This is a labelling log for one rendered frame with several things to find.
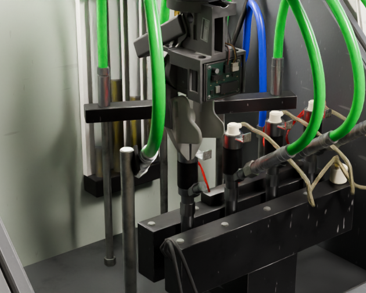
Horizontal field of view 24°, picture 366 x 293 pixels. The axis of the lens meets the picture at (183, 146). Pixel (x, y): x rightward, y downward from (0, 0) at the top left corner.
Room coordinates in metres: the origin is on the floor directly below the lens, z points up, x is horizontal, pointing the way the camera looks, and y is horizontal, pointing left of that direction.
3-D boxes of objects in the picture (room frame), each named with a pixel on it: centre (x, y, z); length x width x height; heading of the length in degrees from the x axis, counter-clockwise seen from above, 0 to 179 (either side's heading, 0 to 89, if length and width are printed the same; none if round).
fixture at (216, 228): (1.12, -0.10, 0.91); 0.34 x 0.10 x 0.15; 128
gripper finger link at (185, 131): (0.98, -0.01, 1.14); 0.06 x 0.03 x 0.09; 38
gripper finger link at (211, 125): (1.00, -0.03, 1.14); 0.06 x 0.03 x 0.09; 38
